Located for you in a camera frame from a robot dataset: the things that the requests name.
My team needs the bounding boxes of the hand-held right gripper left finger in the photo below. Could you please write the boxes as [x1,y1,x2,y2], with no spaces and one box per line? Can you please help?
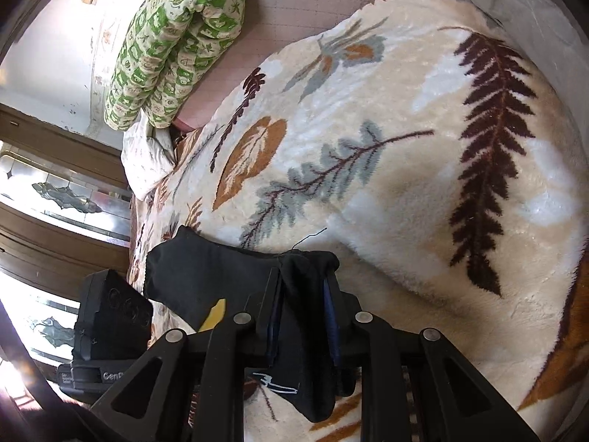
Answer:
[89,267,286,442]

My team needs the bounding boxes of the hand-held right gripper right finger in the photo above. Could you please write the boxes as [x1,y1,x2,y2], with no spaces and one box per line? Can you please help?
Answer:
[322,281,541,442]

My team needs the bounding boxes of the black pants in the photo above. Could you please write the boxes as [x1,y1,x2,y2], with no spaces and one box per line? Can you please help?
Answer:
[144,225,357,424]

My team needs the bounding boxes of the brown wooden glass door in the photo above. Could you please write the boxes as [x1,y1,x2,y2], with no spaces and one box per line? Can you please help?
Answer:
[0,101,134,378]

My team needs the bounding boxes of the white patterned pillow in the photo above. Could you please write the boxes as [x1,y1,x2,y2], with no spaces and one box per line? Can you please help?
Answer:
[120,115,178,200]

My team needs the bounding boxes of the leaf print fleece blanket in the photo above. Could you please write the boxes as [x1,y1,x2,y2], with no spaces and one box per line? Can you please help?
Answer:
[126,0,589,442]

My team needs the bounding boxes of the green checkered folded quilt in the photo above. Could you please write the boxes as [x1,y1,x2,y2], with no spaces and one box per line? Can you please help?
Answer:
[103,0,254,132]

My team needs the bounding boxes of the pink bed mattress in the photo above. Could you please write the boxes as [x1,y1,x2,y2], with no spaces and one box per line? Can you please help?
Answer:
[172,0,433,130]

